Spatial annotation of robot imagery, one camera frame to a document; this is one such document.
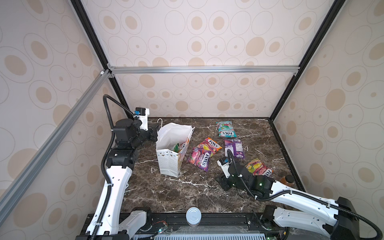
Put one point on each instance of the brown round object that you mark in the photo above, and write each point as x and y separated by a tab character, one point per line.
288	180

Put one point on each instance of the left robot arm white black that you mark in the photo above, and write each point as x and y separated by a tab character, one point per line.
117	167

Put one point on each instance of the right black frame post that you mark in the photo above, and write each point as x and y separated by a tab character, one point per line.
325	26

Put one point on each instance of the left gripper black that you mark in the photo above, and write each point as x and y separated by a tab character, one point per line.
153	130

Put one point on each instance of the white paper bag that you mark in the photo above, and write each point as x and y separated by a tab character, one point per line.
171	147

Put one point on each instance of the purple candy packet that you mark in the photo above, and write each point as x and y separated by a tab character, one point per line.
236	147

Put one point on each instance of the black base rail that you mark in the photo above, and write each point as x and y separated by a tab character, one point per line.
207	223

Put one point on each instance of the black frame post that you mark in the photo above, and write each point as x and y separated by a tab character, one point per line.
325	26
97	47

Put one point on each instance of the red yellow Fox's packet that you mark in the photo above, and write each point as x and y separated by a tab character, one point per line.
257	168

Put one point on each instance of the yellow green Fox's packet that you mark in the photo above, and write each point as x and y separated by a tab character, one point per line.
179	147

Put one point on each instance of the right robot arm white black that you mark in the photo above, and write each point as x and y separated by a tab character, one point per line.
335	219

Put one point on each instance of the horizontal aluminium rail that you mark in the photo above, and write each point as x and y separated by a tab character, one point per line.
211	69

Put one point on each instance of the teal Fox's candy packet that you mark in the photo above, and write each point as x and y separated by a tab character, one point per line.
226	129

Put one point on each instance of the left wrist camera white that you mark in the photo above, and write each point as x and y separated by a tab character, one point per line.
142	114

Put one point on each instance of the white round cap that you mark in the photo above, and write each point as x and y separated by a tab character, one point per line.
193	216

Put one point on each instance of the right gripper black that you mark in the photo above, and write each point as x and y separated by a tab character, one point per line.
221	181

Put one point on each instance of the orange red Fox's packet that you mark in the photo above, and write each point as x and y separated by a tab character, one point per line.
210	145

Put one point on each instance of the left diagonal aluminium rail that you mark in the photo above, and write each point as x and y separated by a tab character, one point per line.
20	185

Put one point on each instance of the left black frame post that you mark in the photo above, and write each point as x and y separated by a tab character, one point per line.
97	47

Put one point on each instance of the pink Fox's berries packet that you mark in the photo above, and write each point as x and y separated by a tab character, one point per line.
200	158

